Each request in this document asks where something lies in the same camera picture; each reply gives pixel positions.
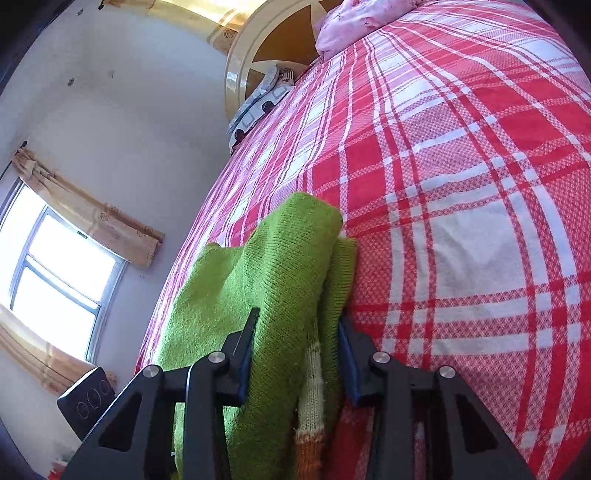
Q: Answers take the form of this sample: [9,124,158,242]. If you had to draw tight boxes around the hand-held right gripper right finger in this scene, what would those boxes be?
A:
[338,318,536,480]

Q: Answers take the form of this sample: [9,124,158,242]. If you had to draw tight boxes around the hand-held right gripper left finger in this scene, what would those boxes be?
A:
[62,308,260,480]

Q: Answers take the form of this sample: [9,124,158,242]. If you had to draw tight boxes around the green striped knit sweater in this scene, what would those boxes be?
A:
[154,193,358,480]

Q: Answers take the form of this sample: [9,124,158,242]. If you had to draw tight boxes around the beige side window curtain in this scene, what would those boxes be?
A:
[11,148,166,269]
[0,305,103,395]

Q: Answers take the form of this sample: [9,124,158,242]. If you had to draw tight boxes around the side window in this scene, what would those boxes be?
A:
[0,178,126,365]

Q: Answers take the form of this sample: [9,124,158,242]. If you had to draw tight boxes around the red plaid blanket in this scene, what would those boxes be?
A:
[134,0,591,480]

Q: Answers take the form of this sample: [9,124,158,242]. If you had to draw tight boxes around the white blue patterned pillow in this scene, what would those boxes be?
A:
[227,65,296,149]

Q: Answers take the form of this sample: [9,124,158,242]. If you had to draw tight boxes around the cream arched headboard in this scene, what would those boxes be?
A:
[224,0,352,139]

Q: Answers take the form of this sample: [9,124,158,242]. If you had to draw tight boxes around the pink pillow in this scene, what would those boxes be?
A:
[315,0,419,57]

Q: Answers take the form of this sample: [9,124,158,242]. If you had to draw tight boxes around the golden curtain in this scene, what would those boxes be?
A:
[104,0,269,57]

